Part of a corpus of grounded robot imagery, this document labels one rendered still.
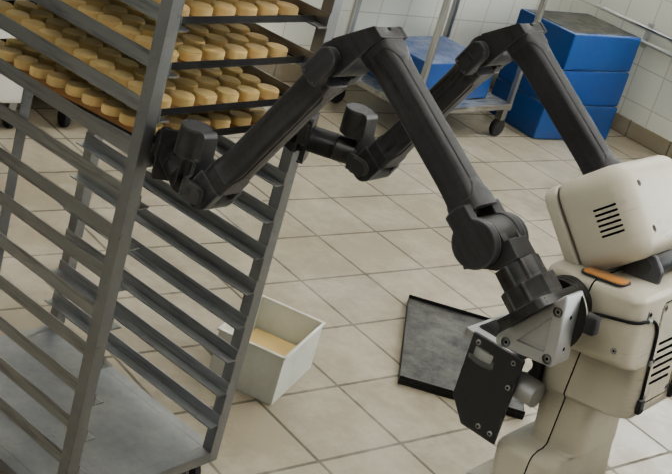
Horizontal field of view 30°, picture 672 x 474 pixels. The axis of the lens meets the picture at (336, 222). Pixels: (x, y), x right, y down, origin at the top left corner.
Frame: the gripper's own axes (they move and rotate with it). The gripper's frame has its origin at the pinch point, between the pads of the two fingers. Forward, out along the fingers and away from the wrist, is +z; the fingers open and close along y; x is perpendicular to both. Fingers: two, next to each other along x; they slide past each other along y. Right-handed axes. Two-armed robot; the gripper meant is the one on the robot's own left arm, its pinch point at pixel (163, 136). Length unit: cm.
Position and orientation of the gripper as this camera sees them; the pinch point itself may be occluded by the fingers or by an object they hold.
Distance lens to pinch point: 243.9
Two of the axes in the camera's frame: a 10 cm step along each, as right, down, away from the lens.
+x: -9.1, -1.0, -4.0
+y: 2.7, -8.8, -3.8
